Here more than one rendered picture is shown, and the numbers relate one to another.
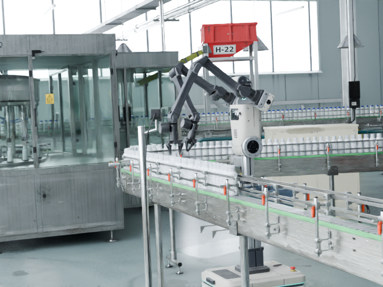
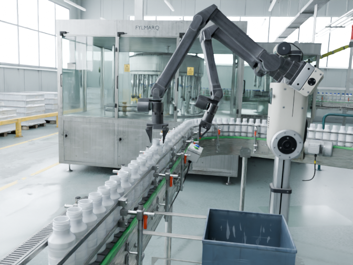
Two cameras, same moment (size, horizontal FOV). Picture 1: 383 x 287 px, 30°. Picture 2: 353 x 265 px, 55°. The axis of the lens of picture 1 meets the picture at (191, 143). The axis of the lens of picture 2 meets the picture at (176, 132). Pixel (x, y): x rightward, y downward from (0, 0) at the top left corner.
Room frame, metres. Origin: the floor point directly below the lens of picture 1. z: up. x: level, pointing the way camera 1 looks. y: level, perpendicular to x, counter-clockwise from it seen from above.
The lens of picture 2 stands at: (3.39, -0.80, 1.48)
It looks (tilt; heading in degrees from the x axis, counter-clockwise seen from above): 8 degrees down; 30
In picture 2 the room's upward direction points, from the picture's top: 2 degrees clockwise
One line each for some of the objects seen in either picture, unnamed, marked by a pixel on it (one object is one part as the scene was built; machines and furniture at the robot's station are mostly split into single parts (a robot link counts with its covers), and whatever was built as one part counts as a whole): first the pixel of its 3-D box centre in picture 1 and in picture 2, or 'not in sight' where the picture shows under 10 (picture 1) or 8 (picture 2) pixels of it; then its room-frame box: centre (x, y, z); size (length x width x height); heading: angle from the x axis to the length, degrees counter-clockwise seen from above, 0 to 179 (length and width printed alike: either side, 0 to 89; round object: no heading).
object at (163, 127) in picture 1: (167, 123); (149, 100); (4.78, 0.15, 1.39); 0.12 x 0.09 x 0.12; 111
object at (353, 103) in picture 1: (353, 95); not in sight; (10.67, -2.45, 1.55); 0.17 x 0.15 x 0.42; 93
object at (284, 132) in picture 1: (310, 171); not in sight; (9.13, -1.51, 0.59); 1.10 x 0.62 x 1.18; 93
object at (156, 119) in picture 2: (174, 137); (157, 119); (4.80, 0.11, 1.30); 0.10 x 0.07 x 0.07; 111
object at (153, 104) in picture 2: (172, 128); (156, 106); (4.80, 0.12, 1.36); 0.07 x 0.06 x 0.07; 111
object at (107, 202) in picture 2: (216, 176); (103, 214); (4.13, -0.14, 1.08); 0.06 x 0.06 x 0.17
